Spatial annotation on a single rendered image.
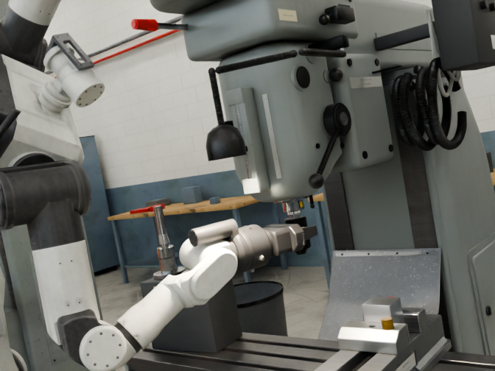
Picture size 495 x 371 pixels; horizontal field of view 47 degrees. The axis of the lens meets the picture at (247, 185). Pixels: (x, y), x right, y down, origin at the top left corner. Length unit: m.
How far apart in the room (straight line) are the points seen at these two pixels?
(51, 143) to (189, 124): 6.28
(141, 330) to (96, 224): 7.51
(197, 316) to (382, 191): 0.58
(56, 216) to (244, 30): 0.49
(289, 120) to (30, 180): 0.49
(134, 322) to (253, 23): 0.59
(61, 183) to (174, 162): 6.64
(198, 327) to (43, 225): 0.62
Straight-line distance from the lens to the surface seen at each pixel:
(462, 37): 1.28
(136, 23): 1.15
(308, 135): 1.16
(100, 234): 8.59
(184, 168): 7.53
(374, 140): 1.35
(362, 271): 1.61
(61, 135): 1.15
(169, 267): 1.57
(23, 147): 1.10
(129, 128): 8.26
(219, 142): 1.03
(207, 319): 1.48
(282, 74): 1.15
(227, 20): 1.17
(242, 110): 1.14
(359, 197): 1.60
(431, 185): 1.51
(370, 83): 1.37
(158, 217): 1.56
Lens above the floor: 1.43
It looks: 4 degrees down
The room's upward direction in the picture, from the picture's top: 10 degrees counter-clockwise
